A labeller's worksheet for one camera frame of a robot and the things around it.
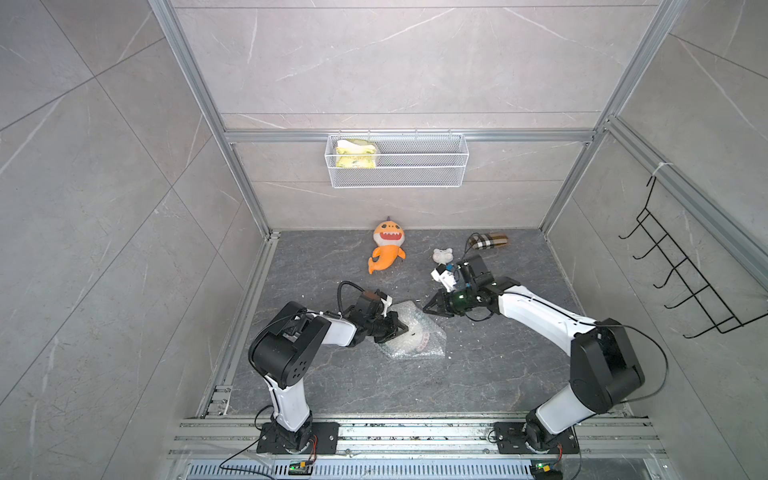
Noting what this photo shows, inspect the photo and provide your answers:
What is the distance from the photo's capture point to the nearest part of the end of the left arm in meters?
0.81

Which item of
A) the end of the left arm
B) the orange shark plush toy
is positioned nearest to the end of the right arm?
the end of the left arm

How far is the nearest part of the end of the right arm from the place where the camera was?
25.5 inches

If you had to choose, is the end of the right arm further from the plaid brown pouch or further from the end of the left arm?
the plaid brown pouch

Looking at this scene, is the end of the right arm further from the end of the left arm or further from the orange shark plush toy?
the orange shark plush toy

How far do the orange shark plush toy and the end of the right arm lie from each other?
0.30 metres

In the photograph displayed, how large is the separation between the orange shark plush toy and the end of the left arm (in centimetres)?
25

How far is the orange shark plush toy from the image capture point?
1087mm

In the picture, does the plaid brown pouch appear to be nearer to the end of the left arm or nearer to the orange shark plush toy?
the orange shark plush toy
